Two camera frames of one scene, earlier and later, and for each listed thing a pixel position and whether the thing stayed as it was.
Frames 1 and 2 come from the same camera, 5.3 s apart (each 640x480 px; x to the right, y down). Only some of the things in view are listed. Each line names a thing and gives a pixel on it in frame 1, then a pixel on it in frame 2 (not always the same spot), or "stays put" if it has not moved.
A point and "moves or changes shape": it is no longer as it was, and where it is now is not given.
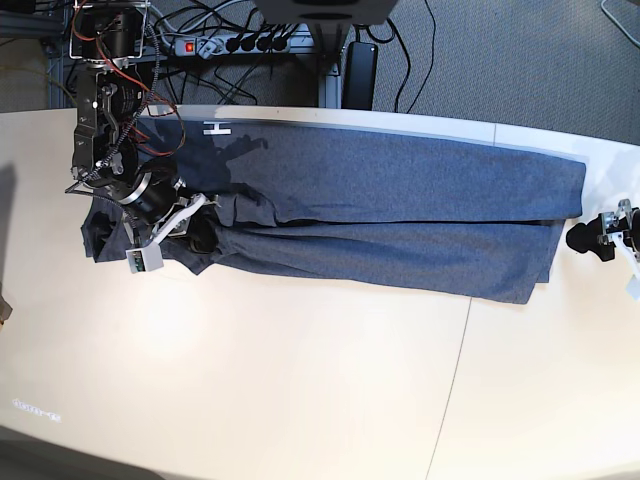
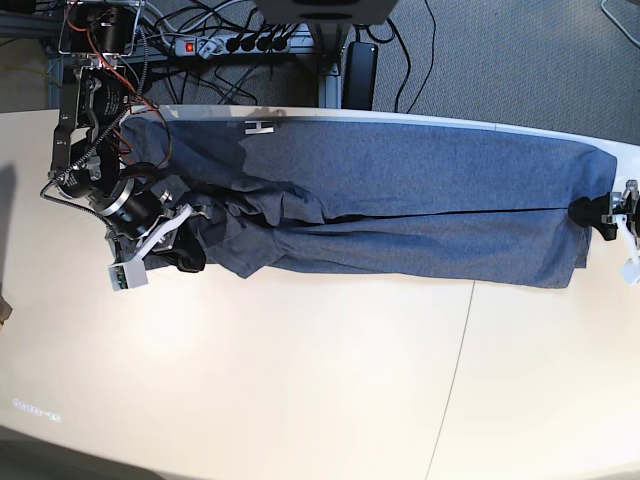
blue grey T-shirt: (375, 205) moves or changes shape
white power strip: (233, 45) stays put
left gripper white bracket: (201, 230) -> (187, 251)
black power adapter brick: (360, 76) stays put
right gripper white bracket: (584, 237) -> (588, 212)
